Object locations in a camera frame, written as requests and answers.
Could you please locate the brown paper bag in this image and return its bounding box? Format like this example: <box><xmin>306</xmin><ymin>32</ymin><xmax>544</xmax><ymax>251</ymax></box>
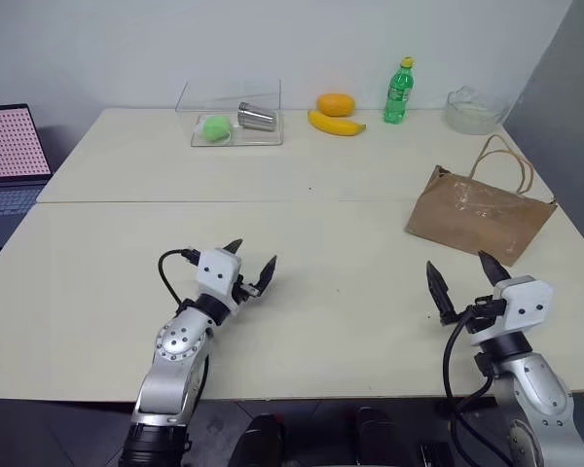
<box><xmin>403</xmin><ymin>133</ymin><xmax>559</xmax><ymax>269</ymax></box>

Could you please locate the clear glass bowl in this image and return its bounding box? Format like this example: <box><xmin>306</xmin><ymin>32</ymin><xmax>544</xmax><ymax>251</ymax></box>
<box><xmin>445</xmin><ymin>85</ymin><xmax>505</xmax><ymax>136</ymax></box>

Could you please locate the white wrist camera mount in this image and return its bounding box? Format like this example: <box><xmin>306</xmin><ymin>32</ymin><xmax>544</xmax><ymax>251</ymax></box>
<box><xmin>492</xmin><ymin>274</ymin><xmax>557</xmax><ymax>338</ymax></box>
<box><xmin>196</xmin><ymin>248</ymin><xmax>243</xmax><ymax>308</ymax></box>

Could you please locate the green plastic bottle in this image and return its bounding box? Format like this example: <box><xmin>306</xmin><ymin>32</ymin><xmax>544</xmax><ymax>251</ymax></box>
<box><xmin>382</xmin><ymin>55</ymin><xmax>417</xmax><ymax>125</ymax></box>

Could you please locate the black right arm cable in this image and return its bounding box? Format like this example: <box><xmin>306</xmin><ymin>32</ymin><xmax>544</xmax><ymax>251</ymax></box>
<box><xmin>442</xmin><ymin>307</ymin><xmax>500</xmax><ymax>467</ymax></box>

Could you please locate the grey laptop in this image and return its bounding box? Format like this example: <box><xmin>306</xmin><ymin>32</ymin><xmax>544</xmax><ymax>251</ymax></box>
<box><xmin>0</xmin><ymin>102</ymin><xmax>55</xmax><ymax>250</ymax></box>

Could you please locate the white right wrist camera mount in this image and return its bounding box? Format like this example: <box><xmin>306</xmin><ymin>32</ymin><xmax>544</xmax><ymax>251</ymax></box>
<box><xmin>492</xmin><ymin>274</ymin><xmax>557</xmax><ymax>338</ymax></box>

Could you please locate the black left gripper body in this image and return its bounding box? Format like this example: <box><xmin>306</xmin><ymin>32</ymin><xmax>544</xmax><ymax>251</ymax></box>
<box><xmin>231</xmin><ymin>273</ymin><xmax>255</xmax><ymax>305</ymax></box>

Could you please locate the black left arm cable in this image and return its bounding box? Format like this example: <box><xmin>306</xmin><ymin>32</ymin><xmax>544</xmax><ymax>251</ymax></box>
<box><xmin>157</xmin><ymin>248</ymin><xmax>201</xmax><ymax>313</ymax></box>

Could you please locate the orange fruit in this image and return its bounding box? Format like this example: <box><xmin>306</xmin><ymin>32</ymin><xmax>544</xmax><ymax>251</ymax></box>
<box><xmin>316</xmin><ymin>91</ymin><xmax>357</xmax><ymax>119</ymax></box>

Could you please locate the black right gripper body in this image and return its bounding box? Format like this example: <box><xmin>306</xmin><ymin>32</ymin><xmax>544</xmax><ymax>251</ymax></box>
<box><xmin>453</xmin><ymin>295</ymin><xmax>508</xmax><ymax>336</ymax></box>

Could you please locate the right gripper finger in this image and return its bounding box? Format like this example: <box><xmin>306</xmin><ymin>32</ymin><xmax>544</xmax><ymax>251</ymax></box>
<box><xmin>477</xmin><ymin>250</ymin><xmax>513</xmax><ymax>284</ymax></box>
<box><xmin>425</xmin><ymin>260</ymin><xmax>462</xmax><ymax>326</ymax></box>

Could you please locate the dark rounded shape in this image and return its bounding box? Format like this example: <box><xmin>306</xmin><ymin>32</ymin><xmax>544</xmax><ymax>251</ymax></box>
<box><xmin>353</xmin><ymin>407</ymin><xmax>401</xmax><ymax>467</ymax></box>
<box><xmin>235</xmin><ymin>413</ymin><xmax>287</xmax><ymax>467</ymax></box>

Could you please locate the steel cup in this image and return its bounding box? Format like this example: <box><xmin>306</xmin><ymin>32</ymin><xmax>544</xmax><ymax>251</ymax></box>
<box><xmin>236</xmin><ymin>100</ymin><xmax>278</xmax><ymax>134</ymax></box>

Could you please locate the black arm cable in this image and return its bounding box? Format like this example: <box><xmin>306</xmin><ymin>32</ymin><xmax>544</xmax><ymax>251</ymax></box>
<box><xmin>442</xmin><ymin>307</ymin><xmax>500</xmax><ymax>467</ymax></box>
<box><xmin>157</xmin><ymin>248</ymin><xmax>201</xmax><ymax>313</ymax></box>

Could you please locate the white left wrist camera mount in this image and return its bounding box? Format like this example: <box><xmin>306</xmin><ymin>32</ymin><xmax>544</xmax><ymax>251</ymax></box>
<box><xmin>196</xmin><ymin>248</ymin><xmax>243</xmax><ymax>308</ymax></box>

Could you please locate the clear plastic box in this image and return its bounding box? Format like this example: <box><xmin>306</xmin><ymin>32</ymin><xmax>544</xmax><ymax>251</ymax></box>
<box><xmin>175</xmin><ymin>78</ymin><xmax>285</xmax><ymax>149</ymax></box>

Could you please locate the green ball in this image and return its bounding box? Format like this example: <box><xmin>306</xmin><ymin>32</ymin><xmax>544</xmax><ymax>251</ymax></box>
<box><xmin>201</xmin><ymin>114</ymin><xmax>234</xmax><ymax>144</ymax></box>

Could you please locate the yellow banana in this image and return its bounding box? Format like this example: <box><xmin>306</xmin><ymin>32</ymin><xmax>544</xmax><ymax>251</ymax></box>
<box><xmin>307</xmin><ymin>109</ymin><xmax>368</xmax><ymax>138</ymax></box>

